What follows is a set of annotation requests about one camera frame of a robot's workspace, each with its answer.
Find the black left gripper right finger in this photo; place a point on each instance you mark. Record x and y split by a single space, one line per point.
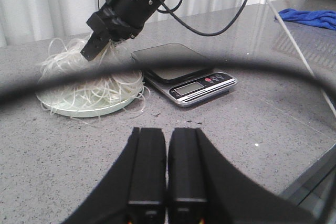
204 187

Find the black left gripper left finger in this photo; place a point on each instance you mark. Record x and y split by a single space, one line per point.
133 190

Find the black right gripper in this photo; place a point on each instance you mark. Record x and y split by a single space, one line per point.
115 20

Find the white vermicelli bundle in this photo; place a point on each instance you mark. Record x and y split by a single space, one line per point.
70 68

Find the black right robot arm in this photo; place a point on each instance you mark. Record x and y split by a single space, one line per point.
117 20

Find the light green plate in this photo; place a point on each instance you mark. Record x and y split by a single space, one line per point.
90 101

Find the silver black kitchen scale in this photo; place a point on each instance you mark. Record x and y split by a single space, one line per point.
184 86

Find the blue cloth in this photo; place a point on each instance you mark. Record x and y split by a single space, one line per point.
314 18

